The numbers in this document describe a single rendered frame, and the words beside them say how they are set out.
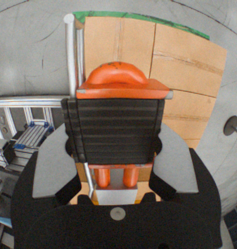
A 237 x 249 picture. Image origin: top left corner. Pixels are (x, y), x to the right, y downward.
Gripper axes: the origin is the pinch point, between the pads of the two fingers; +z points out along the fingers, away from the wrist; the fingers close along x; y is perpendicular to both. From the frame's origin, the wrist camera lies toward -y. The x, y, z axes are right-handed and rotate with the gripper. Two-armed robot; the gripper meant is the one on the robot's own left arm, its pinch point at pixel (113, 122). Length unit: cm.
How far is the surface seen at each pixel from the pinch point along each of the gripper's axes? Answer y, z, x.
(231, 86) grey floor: 9, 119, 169
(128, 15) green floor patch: -50, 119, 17
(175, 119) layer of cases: 34, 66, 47
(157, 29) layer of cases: -24, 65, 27
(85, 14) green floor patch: -52, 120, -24
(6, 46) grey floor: -38, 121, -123
